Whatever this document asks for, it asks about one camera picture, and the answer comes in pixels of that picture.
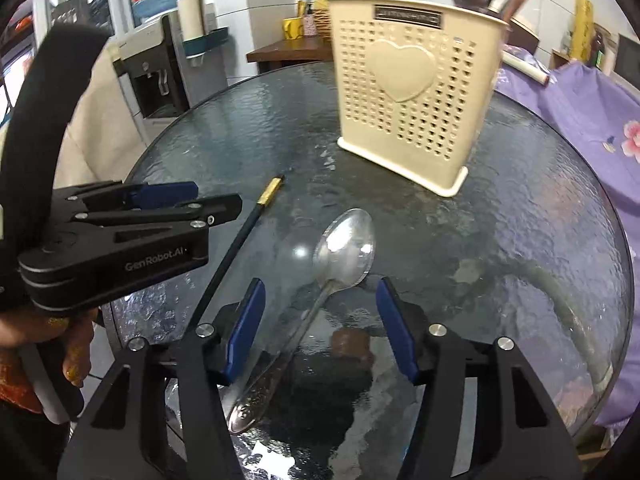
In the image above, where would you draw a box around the water dispenser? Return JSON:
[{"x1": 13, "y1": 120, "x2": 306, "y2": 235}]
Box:
[{"x1": 114, "y1": 10, "x2": 230, "y2": 143}]

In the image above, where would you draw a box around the brown wooden counter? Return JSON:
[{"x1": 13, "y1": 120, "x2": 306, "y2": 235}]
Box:
[{"x1": 246, "y1": 36, "x2": 333, "y2": 74}]

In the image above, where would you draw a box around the dark brown bottle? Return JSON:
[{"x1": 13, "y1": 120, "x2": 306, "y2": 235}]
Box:
[{"x1": 588, "y1": 30, "x2": 605, "y2": 70}]

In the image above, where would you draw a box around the white microwave oven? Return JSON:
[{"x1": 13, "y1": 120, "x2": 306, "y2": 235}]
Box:
[{"x1": 613, "y1": 35, "x2": 640, "y2": 88}]

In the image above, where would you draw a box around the purple floral cloth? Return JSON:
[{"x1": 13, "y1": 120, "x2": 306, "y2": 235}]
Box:
[{"x1": 485, "y1": 63, "x2": 639, "y2": 432}]

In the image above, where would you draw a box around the yellow mug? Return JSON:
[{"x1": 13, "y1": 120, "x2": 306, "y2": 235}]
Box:
[{"x1": 282, "y1": 16, "x2": 305, "y2": 40}]

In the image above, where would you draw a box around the cream plastic utensil holder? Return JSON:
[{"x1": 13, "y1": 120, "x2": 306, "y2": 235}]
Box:
[{"x1": 328, "y1": 0, "x2": 508, "y2": 197}]

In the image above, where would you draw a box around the black gold chopstick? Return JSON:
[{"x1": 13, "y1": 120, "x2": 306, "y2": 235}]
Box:
[{"x1": 188, "y1": 174, "x2": 285, "y2": 328}]

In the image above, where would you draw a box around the large silver spoon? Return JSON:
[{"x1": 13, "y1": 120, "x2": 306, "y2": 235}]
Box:
[{"x1": 228, "y1": 208, "x2": 375, "y2": 434}]

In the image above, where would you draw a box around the white pan with lid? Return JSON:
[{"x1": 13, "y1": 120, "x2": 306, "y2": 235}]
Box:
[{"x1": 502, "y1": 51, "x2": 550, "y2": 86}]

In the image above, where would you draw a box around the yellow cylinder roll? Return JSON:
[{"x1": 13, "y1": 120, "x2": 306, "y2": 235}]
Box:
[{"x1": 570, "y1": 0, "x2": 594, "y2": 64}]

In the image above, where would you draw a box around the woven pattern basin sink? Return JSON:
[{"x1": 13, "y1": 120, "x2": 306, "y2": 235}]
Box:
[{"x1": 312, "y1": 9, "x2": 332, "y2": 42}]

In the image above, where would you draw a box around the left hand with yellow nails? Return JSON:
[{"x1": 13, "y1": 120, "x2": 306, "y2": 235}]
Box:
[{"x1": 0, "y1": 306, "x2": 100, "y2": 390}]

